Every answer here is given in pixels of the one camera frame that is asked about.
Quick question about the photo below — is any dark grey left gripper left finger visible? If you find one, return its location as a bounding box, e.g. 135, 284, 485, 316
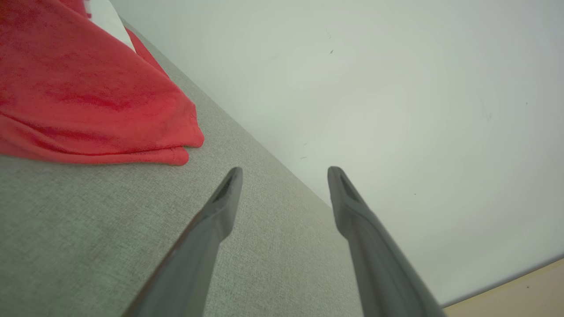
122, 166, 243, 317

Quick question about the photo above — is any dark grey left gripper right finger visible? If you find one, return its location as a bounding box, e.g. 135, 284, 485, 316
327, 166, 446, 317

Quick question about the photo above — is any red basketball jersey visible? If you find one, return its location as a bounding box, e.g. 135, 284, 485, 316
0, 0, 205, 166

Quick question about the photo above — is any grey fabric sofa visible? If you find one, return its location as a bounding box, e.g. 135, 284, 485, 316
0, 17, 443, 317

